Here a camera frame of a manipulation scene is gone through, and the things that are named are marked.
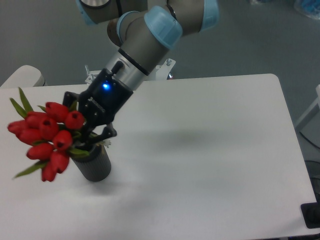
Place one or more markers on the red tulip bouquet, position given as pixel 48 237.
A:
pixel 54 134

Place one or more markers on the white furniture leg right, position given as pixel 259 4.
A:
pixel 309 113

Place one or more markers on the dark grey ribbed vase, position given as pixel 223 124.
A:
pixel 96 166

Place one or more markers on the white chair armrest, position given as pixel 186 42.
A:
pixel 24 77

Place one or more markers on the white metal base frame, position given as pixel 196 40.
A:
pixel 161 72

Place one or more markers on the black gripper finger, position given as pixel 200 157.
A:
pixel 90 138
pixel 70 99

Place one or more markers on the blue plastic bag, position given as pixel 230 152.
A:
pixel 309 8

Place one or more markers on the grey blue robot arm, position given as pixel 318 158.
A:
pixel 143 35

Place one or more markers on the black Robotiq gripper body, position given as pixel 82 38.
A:
pixel 103 99

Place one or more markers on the black device at table edge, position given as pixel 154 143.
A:
pixel 311 214

